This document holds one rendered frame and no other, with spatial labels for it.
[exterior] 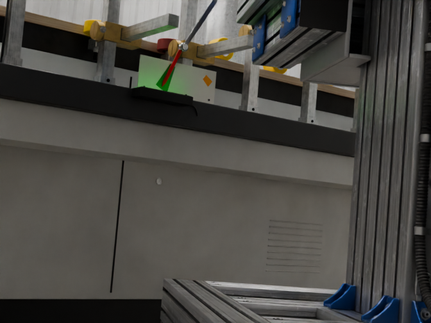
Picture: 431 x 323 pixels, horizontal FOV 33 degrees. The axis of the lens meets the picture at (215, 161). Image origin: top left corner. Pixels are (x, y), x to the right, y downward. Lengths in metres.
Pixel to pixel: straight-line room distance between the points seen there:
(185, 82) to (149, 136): 0.19
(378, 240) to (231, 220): 1.25
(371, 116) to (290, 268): 1.38
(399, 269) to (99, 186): 1.21
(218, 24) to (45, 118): 4.56
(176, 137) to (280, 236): 0.69
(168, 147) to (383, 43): 0.91
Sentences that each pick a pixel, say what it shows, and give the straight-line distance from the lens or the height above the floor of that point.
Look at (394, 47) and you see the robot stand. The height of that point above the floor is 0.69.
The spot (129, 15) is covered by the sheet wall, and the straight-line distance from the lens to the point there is 10.83.
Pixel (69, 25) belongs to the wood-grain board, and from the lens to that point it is 2.18.
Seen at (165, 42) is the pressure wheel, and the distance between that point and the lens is 2.25.
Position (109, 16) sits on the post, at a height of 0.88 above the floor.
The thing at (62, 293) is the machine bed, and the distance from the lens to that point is 2.16.
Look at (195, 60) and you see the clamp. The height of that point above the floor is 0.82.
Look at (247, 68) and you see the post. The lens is 2.26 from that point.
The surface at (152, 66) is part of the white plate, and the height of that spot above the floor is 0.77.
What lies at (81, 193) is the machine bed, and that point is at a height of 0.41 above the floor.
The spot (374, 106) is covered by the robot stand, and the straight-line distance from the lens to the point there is 1.32.
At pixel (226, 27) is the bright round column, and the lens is 6.35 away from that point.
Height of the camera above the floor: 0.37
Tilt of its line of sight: 4 degrees up
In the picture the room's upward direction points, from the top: 5 degrees clockwise
